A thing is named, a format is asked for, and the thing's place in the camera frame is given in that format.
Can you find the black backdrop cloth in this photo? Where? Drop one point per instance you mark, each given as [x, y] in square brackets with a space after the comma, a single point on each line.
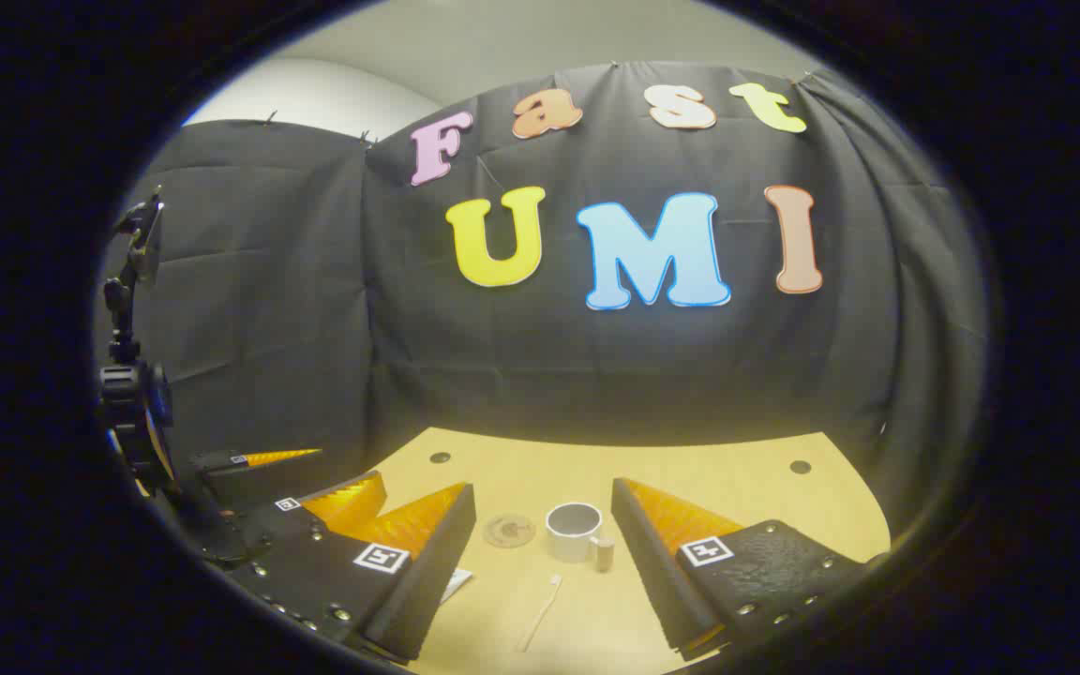
[540, 366]

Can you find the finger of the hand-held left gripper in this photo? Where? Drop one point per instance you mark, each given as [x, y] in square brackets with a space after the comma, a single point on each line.
[270, 458]
[345, 502]

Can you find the white cup with wooden knob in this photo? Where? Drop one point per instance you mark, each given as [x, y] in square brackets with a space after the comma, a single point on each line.
[573, 534]

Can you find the white toothpaste tube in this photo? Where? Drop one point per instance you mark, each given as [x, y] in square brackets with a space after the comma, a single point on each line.
[455, 584]

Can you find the light wooden desktop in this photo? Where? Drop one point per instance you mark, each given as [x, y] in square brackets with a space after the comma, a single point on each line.
[540, 478]

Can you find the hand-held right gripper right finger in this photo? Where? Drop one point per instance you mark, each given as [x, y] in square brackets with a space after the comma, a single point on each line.
[643, 562]

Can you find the wooden toothbrush with white bristles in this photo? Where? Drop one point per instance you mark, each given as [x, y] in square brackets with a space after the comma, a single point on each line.
[541, 614]

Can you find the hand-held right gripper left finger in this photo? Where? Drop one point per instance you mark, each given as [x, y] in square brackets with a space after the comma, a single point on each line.
[437, 572]

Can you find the round wooden coaster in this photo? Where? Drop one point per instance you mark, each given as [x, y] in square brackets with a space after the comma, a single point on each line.
[509, 531]

